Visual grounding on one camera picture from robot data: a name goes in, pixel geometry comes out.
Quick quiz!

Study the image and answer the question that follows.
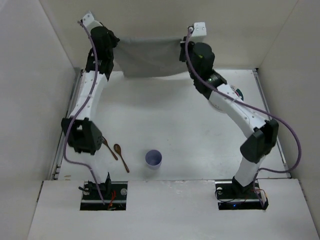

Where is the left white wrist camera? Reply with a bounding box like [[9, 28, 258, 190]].
[[80, 11, 103, 33]]

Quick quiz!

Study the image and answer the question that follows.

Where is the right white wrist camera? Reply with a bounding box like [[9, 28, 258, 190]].
[[188, 22, 207, 38]]

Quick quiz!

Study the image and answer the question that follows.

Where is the brown wooden fork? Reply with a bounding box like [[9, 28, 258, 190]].
[[102, 136, 118, 161]]

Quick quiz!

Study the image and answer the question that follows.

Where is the grey cloth placemat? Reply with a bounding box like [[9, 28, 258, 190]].
[[113, 37, 187, 78]]

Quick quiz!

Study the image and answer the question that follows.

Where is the right aluminium table rail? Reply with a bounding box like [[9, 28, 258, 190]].
[[252, 67, 292, 178]]

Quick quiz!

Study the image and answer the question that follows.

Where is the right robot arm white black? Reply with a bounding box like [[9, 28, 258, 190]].
[[179, 36, 279, 194]]

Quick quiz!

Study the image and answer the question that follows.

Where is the brown wooden spoon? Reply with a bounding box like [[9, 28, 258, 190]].
[[113, 143, 130, 173]]

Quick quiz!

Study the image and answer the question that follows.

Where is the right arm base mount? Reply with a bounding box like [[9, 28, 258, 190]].
[[214, 181, 269, 211]]

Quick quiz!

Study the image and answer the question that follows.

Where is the left aluminium table rail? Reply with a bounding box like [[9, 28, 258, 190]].
[[46, 67, 83, 181]]

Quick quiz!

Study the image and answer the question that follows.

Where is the aluminium table rail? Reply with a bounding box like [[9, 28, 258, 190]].
[[252, 67, 292, 178], [46, 67, 83, 181]]

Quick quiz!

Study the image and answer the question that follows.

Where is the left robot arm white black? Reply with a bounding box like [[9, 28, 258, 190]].
[[61, 25, 120, 199]]

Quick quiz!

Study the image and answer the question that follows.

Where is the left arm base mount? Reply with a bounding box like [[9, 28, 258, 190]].
[[78, 181, 128, 211]]

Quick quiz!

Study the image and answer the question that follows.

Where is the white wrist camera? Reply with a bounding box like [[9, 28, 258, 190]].
[[188, 22, 207, 38], [80, 11, 103, 33]]

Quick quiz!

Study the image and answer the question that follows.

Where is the purple cup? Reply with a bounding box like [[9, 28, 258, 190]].
[[145, 149, 162, 170]]

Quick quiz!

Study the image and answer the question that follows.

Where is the white plate green red rim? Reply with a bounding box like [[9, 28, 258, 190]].
[[211, 83, 245, 114]]

